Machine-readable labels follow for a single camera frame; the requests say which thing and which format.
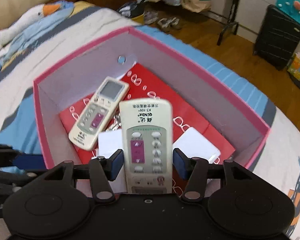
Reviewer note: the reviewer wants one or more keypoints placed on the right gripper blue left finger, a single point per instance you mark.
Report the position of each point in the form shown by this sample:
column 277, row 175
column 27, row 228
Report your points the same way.
column 101, row 171

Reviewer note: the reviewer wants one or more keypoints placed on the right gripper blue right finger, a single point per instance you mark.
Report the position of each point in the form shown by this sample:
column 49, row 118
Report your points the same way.
column 194, row 171

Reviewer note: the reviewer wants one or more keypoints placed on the white 90W charger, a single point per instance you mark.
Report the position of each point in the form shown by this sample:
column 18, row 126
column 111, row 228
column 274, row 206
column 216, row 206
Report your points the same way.
column 193, row 144

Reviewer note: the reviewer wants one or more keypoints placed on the white Qunda remote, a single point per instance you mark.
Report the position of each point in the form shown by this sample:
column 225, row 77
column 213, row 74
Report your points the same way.
column 98, row 112
column 147, row 132

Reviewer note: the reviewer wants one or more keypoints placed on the pink cardboard box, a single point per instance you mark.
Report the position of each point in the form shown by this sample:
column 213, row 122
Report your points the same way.
column 152, row 92

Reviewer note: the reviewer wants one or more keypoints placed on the small white charger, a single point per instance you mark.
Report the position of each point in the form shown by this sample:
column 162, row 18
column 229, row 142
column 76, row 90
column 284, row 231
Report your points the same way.
column 108, row 143

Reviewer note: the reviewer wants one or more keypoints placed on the silver key bunch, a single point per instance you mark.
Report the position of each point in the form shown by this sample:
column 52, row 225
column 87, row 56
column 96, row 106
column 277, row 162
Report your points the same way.
column 116, row 124

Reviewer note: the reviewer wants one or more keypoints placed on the striped bed sheet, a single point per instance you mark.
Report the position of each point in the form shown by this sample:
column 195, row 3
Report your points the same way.
column 278, row 162

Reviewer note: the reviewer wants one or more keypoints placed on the goose plush toy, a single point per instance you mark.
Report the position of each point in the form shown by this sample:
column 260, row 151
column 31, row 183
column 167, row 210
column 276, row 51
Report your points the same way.
column 38, row 16

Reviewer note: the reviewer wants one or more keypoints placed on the black suitcase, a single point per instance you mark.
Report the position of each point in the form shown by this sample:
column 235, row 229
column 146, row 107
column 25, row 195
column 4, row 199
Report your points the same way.
column 278, row 38

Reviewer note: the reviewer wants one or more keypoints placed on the black clothes rack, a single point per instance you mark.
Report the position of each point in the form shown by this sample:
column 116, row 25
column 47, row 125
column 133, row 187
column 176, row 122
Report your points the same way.
column 174, row 7

